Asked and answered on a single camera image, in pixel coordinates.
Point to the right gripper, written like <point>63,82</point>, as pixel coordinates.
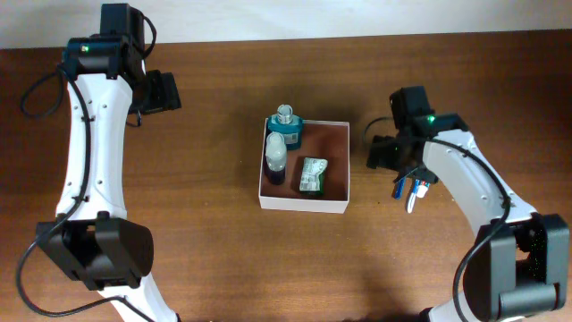
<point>382,152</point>

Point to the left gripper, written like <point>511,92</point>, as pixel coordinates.
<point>166,93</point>

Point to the blue mouthwash bottle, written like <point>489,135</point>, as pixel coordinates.
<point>289,125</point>

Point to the clear pump bottle purple liquid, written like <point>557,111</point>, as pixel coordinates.
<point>275,158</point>

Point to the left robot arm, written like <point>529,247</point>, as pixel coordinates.
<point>91,238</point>

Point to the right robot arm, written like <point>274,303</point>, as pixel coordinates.
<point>518,265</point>

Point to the blue disposable razor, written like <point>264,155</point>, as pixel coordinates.
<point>399,188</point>

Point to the blue white toothbrush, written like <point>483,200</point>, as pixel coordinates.
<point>410,204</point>

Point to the white cardboard box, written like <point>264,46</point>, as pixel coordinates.
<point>319,139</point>

